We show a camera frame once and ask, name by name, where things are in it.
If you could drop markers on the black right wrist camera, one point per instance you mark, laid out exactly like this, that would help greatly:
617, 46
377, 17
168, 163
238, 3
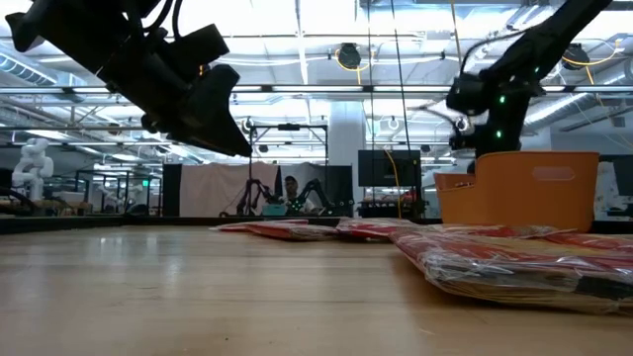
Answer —
465, 94

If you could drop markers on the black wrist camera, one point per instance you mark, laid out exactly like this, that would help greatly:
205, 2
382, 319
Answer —
465, 94
198, 47

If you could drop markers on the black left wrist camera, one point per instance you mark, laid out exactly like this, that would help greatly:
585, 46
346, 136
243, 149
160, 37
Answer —
198, 47

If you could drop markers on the black background rig frame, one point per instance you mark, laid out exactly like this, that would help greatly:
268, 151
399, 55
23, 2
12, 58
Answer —
288, 127

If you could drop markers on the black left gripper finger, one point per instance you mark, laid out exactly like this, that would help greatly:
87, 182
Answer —
212, 118

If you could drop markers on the teal box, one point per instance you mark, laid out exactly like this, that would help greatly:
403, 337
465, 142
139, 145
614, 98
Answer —
274, 210

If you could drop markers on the black table frame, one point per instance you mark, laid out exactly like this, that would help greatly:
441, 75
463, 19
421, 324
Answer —
99, 223

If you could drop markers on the black panel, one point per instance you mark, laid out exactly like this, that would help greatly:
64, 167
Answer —
171, 190

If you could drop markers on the background black robot arm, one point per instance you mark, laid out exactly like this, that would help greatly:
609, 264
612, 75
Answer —
316, 190
252, 193

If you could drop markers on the orange plastic basket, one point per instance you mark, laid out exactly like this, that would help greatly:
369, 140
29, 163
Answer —
519, 198

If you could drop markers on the person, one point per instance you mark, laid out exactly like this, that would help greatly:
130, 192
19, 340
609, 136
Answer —
292, 185

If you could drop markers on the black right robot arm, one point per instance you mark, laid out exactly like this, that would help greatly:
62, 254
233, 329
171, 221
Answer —
544, 34

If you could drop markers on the white pillar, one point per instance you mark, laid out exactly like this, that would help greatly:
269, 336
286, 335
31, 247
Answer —
346, 133

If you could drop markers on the long ceiling light rail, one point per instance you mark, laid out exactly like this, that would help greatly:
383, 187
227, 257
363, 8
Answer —
316, 89

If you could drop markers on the beige curtain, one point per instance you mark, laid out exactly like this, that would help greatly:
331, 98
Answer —
212, 190

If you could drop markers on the black monitor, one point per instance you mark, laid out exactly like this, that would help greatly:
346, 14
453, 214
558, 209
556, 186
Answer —
381, 168

